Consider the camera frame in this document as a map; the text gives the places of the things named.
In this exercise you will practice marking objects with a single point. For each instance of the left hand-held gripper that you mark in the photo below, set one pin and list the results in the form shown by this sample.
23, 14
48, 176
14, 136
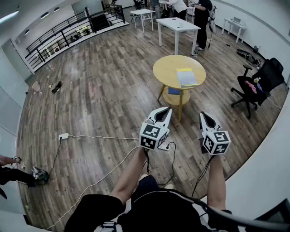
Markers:
150, 136

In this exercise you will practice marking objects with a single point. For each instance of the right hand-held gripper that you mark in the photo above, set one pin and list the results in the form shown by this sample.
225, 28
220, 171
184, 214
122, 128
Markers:
217, 142

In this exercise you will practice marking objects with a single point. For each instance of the yellow and white booklet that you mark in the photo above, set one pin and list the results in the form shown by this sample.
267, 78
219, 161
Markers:
187, 78

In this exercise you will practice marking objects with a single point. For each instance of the person's right forearm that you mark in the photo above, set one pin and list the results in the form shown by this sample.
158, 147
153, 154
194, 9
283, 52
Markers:
216, 181

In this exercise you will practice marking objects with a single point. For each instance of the person's left forearm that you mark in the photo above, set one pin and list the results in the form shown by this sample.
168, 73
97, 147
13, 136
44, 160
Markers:
129, 176

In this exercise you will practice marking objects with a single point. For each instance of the white power strip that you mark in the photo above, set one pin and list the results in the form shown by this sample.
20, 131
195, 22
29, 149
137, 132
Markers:
63, 136
163, 147

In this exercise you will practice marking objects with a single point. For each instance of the yellow round table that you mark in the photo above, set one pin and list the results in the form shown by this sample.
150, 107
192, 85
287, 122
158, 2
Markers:
165, 70

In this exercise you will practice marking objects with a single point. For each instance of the pink cloth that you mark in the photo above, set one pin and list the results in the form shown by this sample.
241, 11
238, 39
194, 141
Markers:
251, 86

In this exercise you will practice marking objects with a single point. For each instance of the blue drink bottle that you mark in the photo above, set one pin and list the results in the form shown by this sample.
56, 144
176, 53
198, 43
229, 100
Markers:
260, 87

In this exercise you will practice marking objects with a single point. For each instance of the person's left cream shoe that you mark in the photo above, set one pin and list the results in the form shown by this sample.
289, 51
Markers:
143, 177

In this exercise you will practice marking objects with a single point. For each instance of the person's cream shoe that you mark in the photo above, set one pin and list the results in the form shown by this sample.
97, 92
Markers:
169, 186
143, 177

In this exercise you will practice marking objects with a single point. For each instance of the yellow drink bottle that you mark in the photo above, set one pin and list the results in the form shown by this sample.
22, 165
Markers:
257, 79

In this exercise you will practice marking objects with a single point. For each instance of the person's right cream shoe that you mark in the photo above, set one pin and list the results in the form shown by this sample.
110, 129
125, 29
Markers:
169, 186

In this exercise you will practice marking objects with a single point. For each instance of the person's dark trousers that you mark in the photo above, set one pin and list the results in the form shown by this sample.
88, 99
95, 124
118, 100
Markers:
147, 185

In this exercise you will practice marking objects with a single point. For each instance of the clear water bottle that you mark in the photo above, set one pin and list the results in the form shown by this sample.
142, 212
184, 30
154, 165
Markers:
196, 51

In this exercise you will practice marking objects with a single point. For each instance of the black floor bag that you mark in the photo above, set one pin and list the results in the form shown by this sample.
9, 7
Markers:
243, 52

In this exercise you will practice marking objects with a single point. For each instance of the black office chair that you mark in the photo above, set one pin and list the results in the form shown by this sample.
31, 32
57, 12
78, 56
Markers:
272, 72

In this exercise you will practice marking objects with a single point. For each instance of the small dark box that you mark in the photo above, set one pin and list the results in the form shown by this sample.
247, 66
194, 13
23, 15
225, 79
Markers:
255, 49

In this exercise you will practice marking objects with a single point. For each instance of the large white table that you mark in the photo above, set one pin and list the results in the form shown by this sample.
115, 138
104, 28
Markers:
174, 25

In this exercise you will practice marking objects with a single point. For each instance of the person's black shirt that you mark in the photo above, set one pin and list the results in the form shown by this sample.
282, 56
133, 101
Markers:
158, 210

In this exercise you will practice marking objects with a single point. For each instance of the small white table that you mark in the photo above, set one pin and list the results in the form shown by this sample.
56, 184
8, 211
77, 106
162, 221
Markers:
141, 11
235, 24

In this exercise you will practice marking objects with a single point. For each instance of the black shoe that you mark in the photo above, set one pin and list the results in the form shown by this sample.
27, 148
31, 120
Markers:
56, 88

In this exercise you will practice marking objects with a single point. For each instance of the black tablet device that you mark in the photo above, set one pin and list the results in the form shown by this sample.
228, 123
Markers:
278, 213

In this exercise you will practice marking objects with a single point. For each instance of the black metal railing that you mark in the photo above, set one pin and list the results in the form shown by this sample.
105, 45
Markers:
91, 22

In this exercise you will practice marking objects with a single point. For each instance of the pink waste bin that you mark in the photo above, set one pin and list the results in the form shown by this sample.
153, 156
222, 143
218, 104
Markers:
36, 86

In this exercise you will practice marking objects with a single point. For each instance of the multicoloured bag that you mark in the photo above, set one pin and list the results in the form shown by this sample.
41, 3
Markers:
40, 175

